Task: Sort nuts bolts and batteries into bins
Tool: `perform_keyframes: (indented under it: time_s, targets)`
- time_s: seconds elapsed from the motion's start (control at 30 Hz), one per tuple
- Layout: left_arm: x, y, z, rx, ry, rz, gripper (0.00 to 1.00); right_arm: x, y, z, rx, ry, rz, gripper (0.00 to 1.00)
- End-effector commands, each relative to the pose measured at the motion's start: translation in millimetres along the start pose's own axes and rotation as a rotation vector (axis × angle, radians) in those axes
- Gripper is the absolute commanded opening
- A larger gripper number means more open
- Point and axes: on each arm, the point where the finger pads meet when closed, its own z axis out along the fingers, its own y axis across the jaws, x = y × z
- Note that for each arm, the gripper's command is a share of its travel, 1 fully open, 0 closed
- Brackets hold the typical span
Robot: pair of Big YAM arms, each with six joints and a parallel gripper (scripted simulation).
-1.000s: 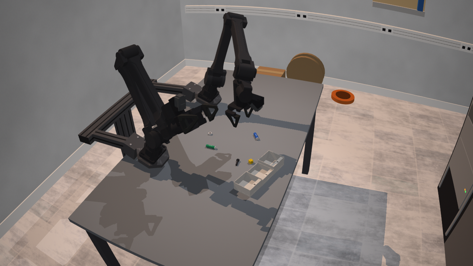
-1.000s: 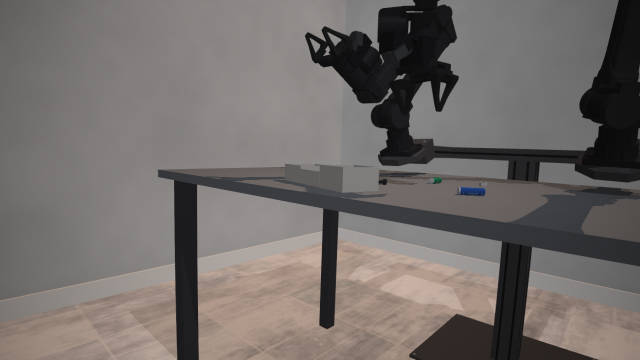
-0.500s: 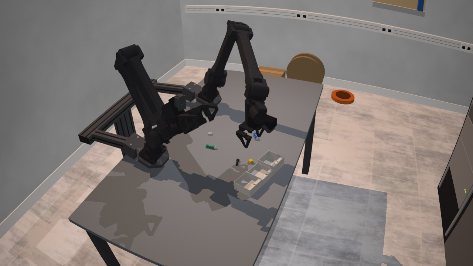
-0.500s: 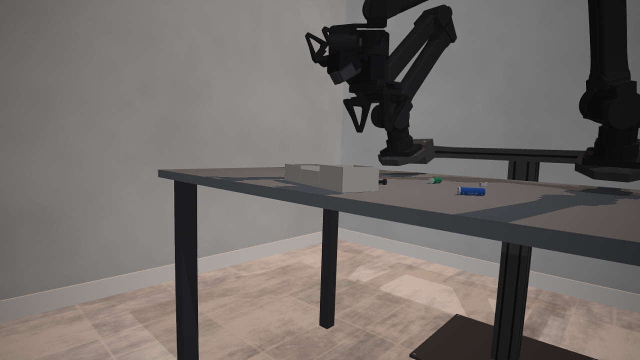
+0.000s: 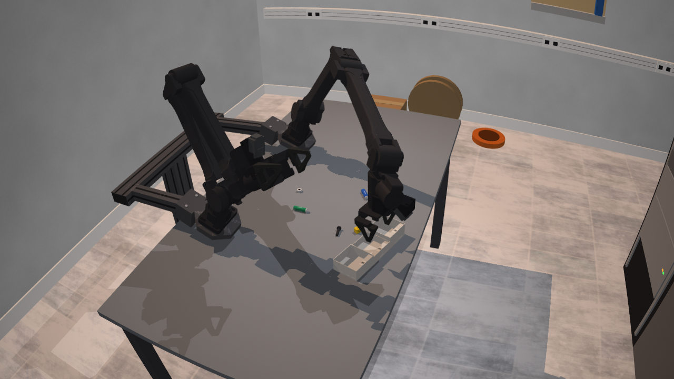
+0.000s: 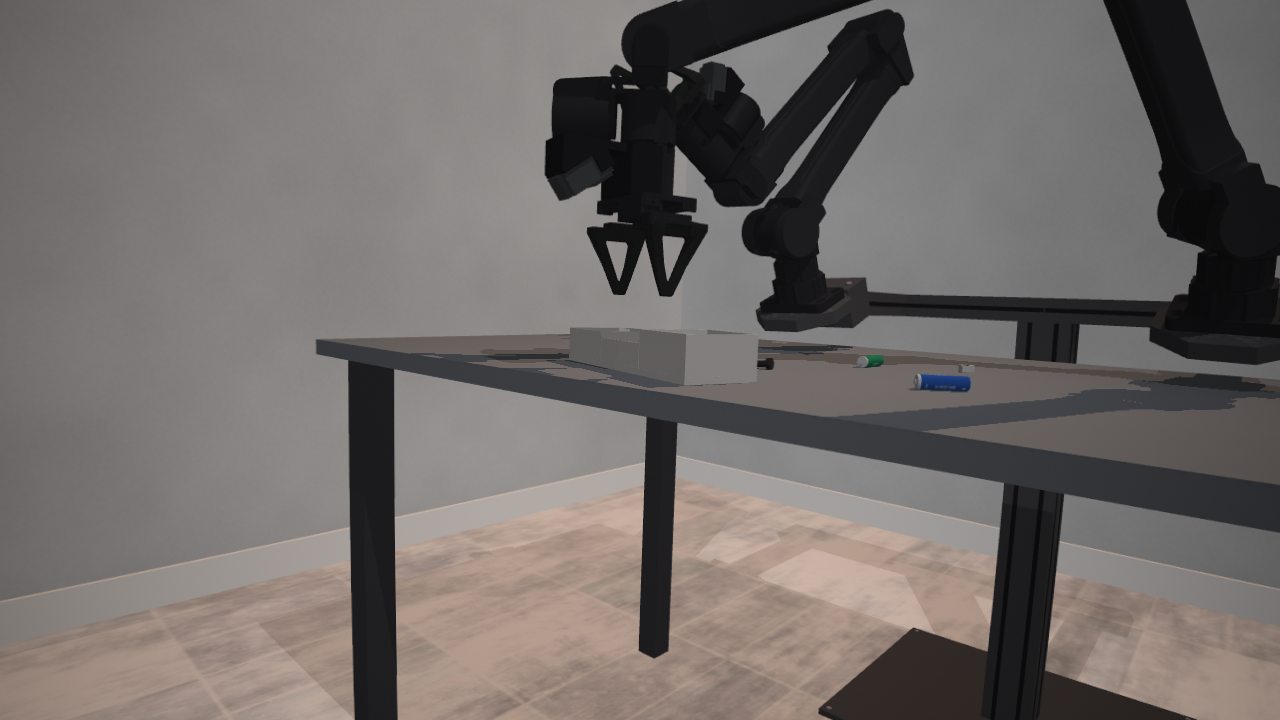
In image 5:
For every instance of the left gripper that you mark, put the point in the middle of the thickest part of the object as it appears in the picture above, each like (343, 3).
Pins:
(365, 211)

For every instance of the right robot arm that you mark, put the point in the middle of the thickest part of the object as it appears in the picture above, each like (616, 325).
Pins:
(212, 147)

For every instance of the row of three labelled bins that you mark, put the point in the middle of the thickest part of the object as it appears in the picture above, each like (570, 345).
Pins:
(359, 257)

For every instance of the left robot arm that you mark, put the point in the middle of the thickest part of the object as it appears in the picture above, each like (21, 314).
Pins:
(385, 155)

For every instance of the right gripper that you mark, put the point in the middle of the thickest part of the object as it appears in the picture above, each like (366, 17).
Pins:
(269, 177)

